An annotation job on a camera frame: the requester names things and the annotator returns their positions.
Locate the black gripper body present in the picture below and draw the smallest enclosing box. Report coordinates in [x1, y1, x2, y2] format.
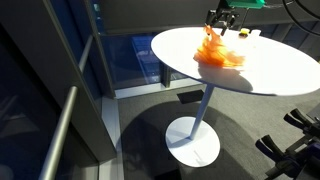
[215, 7, 242, 23]

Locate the orange plastic bag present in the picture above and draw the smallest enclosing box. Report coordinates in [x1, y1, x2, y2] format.
[193, 24, 247, 69]

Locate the small yellow and black object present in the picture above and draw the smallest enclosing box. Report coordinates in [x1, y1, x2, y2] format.
[239, 28, 251, 39]

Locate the black floor plate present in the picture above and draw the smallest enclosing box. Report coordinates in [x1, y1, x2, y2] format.
[176, 89, 205, 105]

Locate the white round table base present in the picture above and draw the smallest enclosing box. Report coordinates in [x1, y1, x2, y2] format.
[164, 116, 221, 168]

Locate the short grey metal handrail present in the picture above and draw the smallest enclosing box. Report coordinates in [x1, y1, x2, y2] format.
[78, 34, 95, 73]

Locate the long grey metal handrail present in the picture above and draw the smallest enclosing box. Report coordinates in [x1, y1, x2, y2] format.
[38, 85, 79, 180]

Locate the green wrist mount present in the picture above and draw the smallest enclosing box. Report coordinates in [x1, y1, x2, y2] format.
[217, 0, 268, 10]

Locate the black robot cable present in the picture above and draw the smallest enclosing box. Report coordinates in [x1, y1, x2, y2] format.
[282, 0, 320, 37]

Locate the white table pedestal pole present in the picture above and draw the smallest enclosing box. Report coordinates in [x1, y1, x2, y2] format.
[189, 84, 215, 141]

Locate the black stand handle clamp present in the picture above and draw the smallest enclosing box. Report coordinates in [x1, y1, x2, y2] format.
[254, 134, 320, 180]
[283, 107, 320, 136]

